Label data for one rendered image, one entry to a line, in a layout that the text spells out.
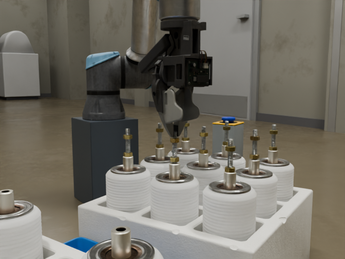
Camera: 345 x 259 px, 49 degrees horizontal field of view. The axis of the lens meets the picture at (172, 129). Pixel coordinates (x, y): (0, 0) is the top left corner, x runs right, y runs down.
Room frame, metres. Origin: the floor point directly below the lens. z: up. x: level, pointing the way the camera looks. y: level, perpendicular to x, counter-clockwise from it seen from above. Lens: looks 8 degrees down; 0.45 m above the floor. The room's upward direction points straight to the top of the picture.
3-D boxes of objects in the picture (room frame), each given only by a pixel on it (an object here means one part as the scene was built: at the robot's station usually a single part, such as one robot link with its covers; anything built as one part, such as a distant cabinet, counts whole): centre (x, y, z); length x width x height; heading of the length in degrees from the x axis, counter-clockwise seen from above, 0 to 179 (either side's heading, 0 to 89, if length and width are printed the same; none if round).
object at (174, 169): (0.72, 0.00, 0.26); 0.02 x 0.02 x 0.03
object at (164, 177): (0.72, 0.00, 0.25); 0.08 x 0.08 x 0.01
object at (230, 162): (0.66, -0.10, 0.30); 0.01 x 0.01 x 0.08
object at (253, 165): (0.76, -0.17, 0.26); 0.02 x 0.02 x 0.03
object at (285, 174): (0.86, -0.23, 0.16); 0.10 x 0.10 x 0.18
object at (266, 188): (0.76, -0.17, 0.16); 0.10 x 0.10 x 0.18
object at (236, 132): (1.11, -0.16, 0.16); 0.07 x 0.07 x 0.31; 57
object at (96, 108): (1.35, 0.25, 0.35); 0.15 x 0.15 x 0.10
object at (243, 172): (0.76, -0.17, 0.25); 0.08 x 0.08 x 0.01
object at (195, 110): (0.72, -0.03, 0.38); 0.06 x 0.03 x 0.09; 40
